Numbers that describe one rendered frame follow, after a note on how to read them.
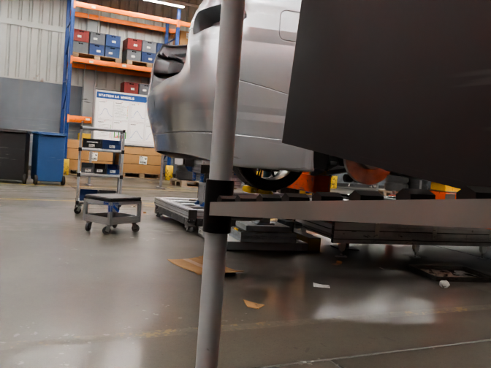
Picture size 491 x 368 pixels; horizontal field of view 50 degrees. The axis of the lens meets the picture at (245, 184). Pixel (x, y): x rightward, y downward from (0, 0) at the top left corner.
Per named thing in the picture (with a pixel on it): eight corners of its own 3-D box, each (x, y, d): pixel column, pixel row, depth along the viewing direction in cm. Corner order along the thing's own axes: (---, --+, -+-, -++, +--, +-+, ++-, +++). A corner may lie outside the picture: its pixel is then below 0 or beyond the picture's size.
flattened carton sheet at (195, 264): (207, 278, 331) (207, 273, 331) (167, 260, 375) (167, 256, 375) (245, 274, 349) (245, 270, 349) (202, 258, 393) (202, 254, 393)
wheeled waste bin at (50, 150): (34, 184, 949) (37, 131, 943) (28, 181, 1003) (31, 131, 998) (65, 185, 978) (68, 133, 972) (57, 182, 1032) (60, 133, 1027)
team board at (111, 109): (89, 186, 997) (95, 84, 987) (85, 184, 1042) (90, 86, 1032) (165, 189, 1062) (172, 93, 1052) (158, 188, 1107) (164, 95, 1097)
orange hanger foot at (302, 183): (313, 193, 460) (316, 153, 458) (289, 188, 510) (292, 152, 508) (329, 193, 465) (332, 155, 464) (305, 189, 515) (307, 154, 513)
